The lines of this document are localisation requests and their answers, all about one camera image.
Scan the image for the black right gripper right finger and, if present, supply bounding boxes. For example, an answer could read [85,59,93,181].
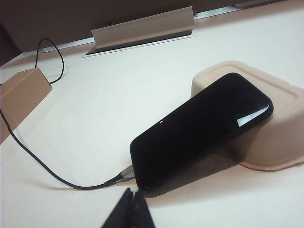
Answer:
[130,190,156,228]

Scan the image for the beige cable port flap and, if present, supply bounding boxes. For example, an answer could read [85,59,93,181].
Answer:
[80,6,197,59]

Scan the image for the beige pulp fibre tray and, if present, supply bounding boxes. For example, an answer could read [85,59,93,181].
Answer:
[191,60,304,172]

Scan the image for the long brown cardboard box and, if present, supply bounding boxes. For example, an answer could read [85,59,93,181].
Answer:
[0,67,53,144]

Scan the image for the black smartphone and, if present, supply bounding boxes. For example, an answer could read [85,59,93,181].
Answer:
[129,72,274,192]

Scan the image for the black charging cable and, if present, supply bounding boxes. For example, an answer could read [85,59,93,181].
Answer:
[0,38,135,190]

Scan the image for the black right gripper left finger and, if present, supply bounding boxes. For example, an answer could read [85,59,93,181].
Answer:
[102,188,134,228]

